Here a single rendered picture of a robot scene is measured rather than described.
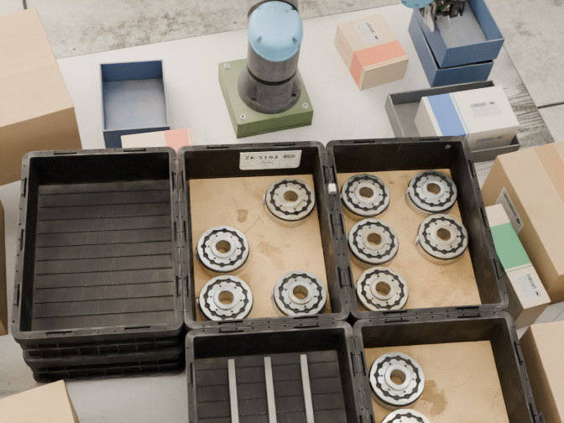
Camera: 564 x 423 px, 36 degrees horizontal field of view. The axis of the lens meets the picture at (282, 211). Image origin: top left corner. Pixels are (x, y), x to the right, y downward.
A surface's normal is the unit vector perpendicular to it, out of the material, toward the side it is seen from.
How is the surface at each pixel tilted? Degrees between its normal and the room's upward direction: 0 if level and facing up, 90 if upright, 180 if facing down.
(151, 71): 90
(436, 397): 0
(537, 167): 0
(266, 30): 9
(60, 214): 0
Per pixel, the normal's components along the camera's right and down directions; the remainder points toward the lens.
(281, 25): 0.09, -0.37
